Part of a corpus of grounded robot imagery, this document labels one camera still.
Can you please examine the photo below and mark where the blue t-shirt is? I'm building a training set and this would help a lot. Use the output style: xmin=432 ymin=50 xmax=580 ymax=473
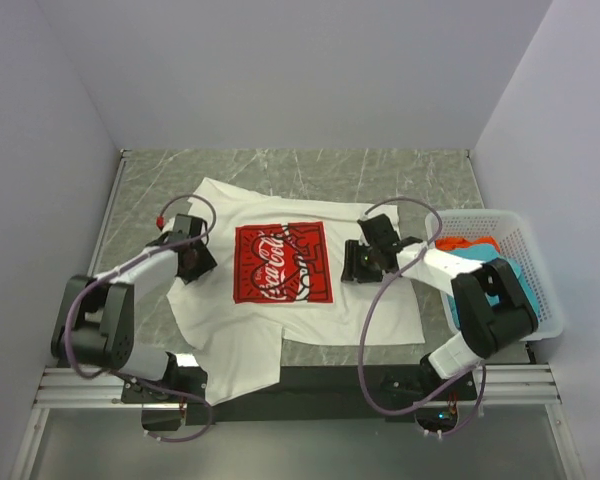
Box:
xmin=448 ymin=245 xmax=524 ymax=332

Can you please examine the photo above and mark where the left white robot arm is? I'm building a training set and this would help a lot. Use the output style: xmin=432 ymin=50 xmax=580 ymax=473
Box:
xmin=51 ymin=214 xmax=216 ymax=402

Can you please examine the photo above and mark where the orange t-shirt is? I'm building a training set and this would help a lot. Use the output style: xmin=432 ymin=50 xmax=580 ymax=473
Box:
xmin=435 ymin=236 xmax=500 ymax=252

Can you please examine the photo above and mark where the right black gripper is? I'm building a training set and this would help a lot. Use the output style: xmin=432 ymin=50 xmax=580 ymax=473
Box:
xmin=340 ymin=240 xmax=383 ymax=285

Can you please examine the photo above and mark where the white red-print t-shirt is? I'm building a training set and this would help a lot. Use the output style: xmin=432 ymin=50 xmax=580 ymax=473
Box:
xmin=167 ymin=178 xmax=424 ymax=405

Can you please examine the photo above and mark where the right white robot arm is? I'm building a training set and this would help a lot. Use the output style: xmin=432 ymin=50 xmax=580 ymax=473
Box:
xmin=341 ymin=214 xmax=539 ymax=399

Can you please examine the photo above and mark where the white plastic laundry basket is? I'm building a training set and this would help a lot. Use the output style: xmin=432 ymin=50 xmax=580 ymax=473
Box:
xmin=425 ymin=209 xmax=564 ymax=341

